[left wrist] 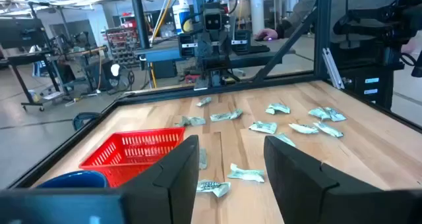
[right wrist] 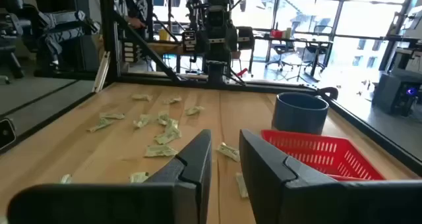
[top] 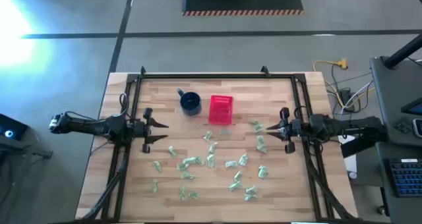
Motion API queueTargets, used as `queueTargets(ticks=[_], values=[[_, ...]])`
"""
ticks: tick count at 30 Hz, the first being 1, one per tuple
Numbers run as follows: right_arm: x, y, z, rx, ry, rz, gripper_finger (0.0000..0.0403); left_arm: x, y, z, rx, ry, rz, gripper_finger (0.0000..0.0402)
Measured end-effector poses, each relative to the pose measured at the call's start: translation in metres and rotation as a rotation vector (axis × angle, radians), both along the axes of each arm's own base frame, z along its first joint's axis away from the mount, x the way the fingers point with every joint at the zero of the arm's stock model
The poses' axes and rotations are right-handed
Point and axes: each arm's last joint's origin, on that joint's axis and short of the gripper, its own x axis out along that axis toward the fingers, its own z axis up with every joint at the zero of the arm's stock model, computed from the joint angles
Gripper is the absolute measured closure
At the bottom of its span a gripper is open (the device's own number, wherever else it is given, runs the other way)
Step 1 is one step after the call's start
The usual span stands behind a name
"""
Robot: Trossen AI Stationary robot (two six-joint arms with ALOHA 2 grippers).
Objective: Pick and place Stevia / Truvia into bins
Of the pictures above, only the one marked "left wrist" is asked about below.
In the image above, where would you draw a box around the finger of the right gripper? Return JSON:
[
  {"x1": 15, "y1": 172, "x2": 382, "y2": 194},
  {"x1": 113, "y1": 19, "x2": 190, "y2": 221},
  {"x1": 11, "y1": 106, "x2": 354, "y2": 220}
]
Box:
[
  {"x1": 178, "y1": 32, "x2": 199, "y2": 59},
  {"x1": 231, "y1": 28, "x2": 253, "y2": 53}
]

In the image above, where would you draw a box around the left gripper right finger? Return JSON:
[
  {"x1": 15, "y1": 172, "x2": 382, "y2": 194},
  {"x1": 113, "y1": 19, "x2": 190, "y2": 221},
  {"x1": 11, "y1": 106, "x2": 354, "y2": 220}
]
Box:
[{"x1": 263, "y1": 135, "x2": 396, "y2": 224}]

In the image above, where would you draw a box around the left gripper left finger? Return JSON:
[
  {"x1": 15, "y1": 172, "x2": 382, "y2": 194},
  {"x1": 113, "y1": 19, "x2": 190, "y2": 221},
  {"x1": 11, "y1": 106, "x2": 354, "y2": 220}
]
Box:
[{"x1": 121, "y1": 134, "x2": 201, "y2": 224}]

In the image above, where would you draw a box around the black backlit keyboard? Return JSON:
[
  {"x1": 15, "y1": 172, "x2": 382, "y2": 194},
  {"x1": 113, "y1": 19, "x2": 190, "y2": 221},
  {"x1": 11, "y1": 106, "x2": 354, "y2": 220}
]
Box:
[{"x1": 245, "y1": 42, "x2": 272, "y2": 56}]

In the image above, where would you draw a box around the dark grey desk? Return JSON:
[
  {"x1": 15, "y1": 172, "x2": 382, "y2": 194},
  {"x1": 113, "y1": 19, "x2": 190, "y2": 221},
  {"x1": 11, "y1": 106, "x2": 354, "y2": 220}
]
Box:
[
  {"x1": 230, "y1": 39, "x2": 287, "y2": 70},
  {"x1": 134, "y1": 38, "x2": 200, "y2": 80}
]

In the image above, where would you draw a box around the person's hand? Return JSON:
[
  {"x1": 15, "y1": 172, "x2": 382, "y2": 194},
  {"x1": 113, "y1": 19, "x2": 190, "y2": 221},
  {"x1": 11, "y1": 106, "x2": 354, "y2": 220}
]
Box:
[{"x1": 255, "y1": 28, "x2": 280, "y2": 42}]

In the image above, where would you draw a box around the white blue bucket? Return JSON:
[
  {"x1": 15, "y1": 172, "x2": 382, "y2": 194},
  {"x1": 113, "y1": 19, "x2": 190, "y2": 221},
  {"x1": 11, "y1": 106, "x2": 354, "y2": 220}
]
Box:
[{"x1": 171, "y1": 0, "x2": 194, "y2": 34}]

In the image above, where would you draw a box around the white pillar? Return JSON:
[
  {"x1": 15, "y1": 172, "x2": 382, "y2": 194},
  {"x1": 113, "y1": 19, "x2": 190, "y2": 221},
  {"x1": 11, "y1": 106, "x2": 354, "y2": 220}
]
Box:
[{"x1": 249, "y1": 0, "x2": 265, "y2": 34}]

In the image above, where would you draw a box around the yellow pole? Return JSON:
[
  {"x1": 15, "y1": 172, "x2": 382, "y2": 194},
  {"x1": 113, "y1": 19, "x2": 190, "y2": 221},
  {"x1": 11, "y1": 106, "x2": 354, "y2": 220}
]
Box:
[{"x1": 150, "y1": 0, "x2": 177, "y2": 89}]

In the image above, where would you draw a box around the black monitor pole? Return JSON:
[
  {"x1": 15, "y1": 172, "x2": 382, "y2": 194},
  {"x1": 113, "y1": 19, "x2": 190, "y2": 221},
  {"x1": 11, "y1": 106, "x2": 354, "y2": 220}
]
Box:
[{"x1": 129, "y1": 0, "x2": 152, "y2": 50}]

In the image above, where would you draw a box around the red plastic basket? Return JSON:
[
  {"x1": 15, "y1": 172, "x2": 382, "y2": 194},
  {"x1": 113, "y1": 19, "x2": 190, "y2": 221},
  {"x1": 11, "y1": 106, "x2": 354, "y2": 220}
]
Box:
[{"x1": 78, "y1": 127, "x2": 186, "y2": 188}]

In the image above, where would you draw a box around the red parts bin rack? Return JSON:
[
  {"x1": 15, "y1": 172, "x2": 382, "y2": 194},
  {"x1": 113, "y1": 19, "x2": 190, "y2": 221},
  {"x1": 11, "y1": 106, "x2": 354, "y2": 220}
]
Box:
[{"x1": 104, "y1": 25, "x2": 141, "y2": 67}]

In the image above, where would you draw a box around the dark blue ceramic mug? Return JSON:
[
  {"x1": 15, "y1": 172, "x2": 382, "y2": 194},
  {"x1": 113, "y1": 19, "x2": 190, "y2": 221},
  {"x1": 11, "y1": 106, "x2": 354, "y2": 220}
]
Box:
[{"x1": 36, "y1": 170, "x2": 109, "y2": 189}]

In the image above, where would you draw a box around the cluttered workbench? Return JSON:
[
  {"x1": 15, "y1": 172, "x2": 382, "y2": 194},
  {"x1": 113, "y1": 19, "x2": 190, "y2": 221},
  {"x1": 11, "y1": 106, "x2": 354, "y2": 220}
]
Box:
[{"x1": 49, "y1": 31, "x2": 115, "y2": 95}]

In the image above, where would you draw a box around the blue chair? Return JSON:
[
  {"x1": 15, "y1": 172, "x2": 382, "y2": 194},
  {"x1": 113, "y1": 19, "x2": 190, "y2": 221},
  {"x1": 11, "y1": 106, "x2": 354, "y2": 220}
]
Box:
[{"x1": 71, "y1": 111, "x2": 104, "y2": 132}]

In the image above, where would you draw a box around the black computer tower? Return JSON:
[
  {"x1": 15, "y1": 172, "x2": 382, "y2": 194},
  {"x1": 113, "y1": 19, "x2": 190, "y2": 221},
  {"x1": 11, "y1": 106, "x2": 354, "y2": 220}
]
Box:
[{"x1": 339, "y1": 65, "x2": 395, "y2": 110}]

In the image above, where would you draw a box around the person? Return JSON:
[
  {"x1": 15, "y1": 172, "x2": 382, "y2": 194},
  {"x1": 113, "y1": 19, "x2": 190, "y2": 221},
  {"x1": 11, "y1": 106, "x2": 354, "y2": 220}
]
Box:
[{"x1": 276, "y1": 0, "x2": 411, "y2": 50}]

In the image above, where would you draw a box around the black rolling stand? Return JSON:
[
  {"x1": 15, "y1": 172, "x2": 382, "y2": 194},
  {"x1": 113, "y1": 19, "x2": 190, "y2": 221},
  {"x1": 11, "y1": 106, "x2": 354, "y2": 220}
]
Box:
[{"x1": 6, "y1": 49, "x2": 63, "y2": 113}]

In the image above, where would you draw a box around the black monitor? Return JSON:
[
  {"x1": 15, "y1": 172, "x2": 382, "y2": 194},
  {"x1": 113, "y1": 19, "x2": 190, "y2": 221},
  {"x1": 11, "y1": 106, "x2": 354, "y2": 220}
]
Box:
[{"x1": 0, "y1": 18, "x2": 45, "y2": 50}]

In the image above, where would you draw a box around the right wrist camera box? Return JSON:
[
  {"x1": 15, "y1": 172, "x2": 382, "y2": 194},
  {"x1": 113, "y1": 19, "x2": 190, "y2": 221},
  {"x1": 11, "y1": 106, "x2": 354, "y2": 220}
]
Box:
[{"x1": 203, "y1": 9, "x2": 223, "y2": 32}]

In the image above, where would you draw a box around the black right camera cable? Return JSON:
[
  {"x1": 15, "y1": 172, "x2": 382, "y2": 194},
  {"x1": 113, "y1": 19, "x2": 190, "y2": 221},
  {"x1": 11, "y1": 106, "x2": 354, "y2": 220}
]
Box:
[{"x1": 207, "y1": 0, "x2": 239, "y2": 16}]

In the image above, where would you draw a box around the black aluminium table frame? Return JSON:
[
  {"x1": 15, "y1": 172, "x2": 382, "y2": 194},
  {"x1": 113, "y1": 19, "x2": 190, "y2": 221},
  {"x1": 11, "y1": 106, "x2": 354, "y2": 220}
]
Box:
[{"x1": 6, "y1": 0, "x2": 422, "y2": 190}]

